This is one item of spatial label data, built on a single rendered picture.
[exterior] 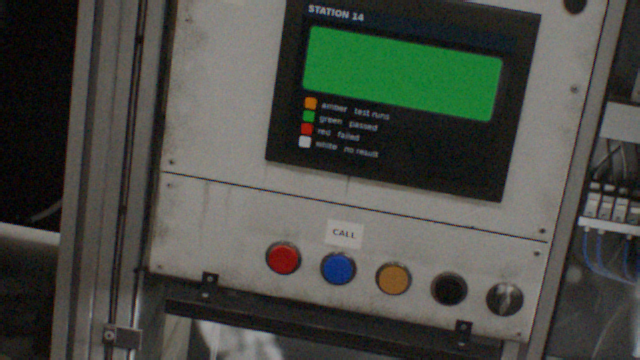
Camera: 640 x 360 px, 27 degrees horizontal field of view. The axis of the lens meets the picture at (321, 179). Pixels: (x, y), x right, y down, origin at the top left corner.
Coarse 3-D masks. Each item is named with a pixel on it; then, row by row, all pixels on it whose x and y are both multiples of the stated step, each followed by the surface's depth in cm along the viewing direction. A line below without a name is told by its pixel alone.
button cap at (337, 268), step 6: (330, 258) 145; (336, 258) 144; (342, 258) 144; (330, 264) 144; (336, 264) 144; (342, 264) 144; (348, 264) 144; (324, 270) 145; (330, 270) 144; (336, 270) 144; (342, 270) 144; (348, 270) 144; (330, 276) 145; (336, 276) 145; (342, 276) 145; (348, 276) 144; (336, 282) 145
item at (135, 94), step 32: (128, 0) 139; (160, 0) 138; (128, 32) 140; (160, 32) 139; (128, 64) 141; (160, 64) 142; (128, 96) 142; (160, 96) 145; (128, 128) 145; (128, 160) 145; (128, 192) 147; (128, 224) 148; (128, 256) 149; (96, 288) 151; (128, 288) 151; (96, 320) 153; (128, 320) 152; (96, 352) 154
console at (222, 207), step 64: (192, 0) 137; (256, 0) 136; (320, 0) 134; (384, 0) 133; (448, 0) 133; (512, 0) 133; (576, 0) 132; (192, 64) 139; (256, 64) 138; (512, 64) 134; (576, 64) 134; (192, 128) 142; (256, 128) 141; (512, 128) 136; (576, 128) 137; (192, 192) 144; (256, 192) 143; (320, 192) 142; (384, 192) 142; (448, 192) 139; (512, 192) 140; (192, 256) 147; (256, 256) 146; (320, 256) 145; (384, 256) 144; (448, 256) 143; (512, 256) 142; (448, 320) 146; (512, 320) 145
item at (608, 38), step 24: (624, 0) 132; (600, 48) 134; (600, 72) 135; (600, 96) 136; (576, 144) 138; (576, 168) 139; (576, 192) 140; (552, 240) 143; (552, 264) 143; (552, 288) 144; (552, 312) 145
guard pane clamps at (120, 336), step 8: (104, 328) 152; (112, 328) 152; (120, 328) 152; (128, 328) 152; (104, 336) 153; (112, 336) 153; (120, 336) 153; (128, 336) 153; (136, 336) 152; (112, 344) 153; (120, 344) 153; (128, 344) 153; (136, 344) 153
